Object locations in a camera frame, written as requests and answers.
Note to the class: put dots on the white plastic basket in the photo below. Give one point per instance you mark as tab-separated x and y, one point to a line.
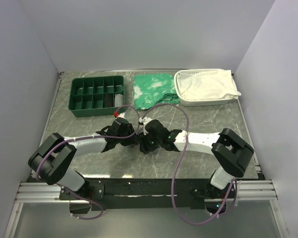
203	100

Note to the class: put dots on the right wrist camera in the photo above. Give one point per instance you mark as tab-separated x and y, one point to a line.
142	123

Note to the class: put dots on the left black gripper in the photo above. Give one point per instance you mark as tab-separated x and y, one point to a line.
130	141

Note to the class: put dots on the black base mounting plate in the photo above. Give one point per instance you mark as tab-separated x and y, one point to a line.
123	193

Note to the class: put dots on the white cloth in basket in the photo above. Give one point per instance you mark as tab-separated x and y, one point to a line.
208	84

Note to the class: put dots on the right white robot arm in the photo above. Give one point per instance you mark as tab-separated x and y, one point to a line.
230	150

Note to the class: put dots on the rolled grey striped underwear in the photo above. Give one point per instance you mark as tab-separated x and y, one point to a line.
118	100

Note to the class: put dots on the aluminium frame rail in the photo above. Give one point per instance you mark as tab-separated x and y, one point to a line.
37	192

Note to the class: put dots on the green compartment organizer tray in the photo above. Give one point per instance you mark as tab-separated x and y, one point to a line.
87	94

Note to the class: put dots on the green white patterned underwear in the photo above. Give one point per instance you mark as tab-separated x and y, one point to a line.
152	89

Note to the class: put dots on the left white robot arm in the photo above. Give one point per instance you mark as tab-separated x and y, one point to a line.
52	159

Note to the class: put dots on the rolled black underwear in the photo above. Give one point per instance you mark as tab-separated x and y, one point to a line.
108	101

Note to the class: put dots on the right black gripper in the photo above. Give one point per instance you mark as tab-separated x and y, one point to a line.
143	139

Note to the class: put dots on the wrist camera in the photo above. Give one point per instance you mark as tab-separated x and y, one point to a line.
120	117
142	123

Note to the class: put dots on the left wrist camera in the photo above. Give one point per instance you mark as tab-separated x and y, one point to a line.
120	117

